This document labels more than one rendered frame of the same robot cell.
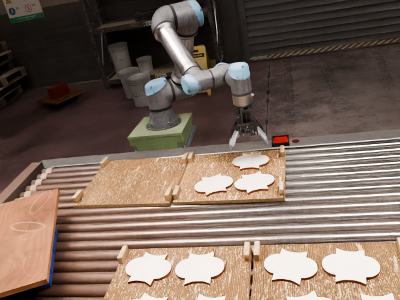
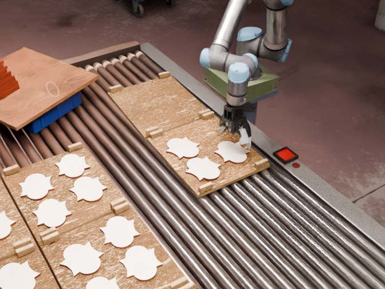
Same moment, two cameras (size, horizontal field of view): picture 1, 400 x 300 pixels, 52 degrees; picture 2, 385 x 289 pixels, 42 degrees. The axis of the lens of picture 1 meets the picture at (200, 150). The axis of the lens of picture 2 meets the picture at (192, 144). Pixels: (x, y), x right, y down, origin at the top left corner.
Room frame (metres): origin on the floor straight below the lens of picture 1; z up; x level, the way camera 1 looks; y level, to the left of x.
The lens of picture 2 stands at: (0.11, -1.15, 2.28)
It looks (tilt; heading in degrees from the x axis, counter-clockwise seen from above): 38 degrees down; 41
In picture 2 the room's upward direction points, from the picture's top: 1 degrees clockwise
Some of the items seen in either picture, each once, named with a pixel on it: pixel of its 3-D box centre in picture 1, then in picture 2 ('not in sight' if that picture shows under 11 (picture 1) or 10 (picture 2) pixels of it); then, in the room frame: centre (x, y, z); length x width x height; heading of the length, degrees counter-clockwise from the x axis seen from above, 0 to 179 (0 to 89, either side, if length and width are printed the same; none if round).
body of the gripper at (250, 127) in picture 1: (245, 118); (234, 115); (1.43, -0.20, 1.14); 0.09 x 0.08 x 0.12; 177
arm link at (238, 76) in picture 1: (239, 78); (238, 79); (1.44, -0.20, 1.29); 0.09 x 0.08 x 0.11; 20
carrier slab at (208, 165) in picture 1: (232, 175); (207, 152); (1.38, -0.11, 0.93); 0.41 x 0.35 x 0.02; 74
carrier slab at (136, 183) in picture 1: (134, 180); (158, 104); (1.50, 0.29, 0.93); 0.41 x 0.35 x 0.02; 73
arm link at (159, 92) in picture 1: (158, 93); (250, 42); (2.00, 0.15, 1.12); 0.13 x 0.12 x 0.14; 110
